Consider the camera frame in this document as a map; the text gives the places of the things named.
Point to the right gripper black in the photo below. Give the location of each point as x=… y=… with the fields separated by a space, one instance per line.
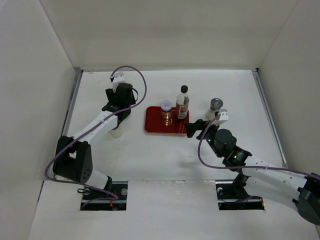
x=191 y=128

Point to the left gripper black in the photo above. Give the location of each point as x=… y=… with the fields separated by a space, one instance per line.
x=111 y=94

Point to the soy sauce bottle black cap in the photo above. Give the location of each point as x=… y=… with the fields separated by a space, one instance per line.
x=182 y=103

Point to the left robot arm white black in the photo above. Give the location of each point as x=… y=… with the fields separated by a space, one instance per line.
x=74 y=153

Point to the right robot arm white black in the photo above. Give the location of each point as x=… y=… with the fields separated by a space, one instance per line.
x=297 y=190

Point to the salt grinder grey lid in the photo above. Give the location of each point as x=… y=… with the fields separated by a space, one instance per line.
x=214 y=108

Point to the red lacquer tray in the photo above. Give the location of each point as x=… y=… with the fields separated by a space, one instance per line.
x=154 y=123

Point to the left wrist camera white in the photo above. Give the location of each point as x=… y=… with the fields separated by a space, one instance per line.
x=116 y=79

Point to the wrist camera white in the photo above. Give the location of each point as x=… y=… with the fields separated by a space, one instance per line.
x=222 y=117
x=116 y=79

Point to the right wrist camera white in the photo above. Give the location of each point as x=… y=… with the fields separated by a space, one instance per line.
x=222 y=117

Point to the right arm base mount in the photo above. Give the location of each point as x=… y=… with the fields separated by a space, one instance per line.
x=231 y=195

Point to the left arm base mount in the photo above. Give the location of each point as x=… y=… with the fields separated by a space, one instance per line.
x=96 y=200

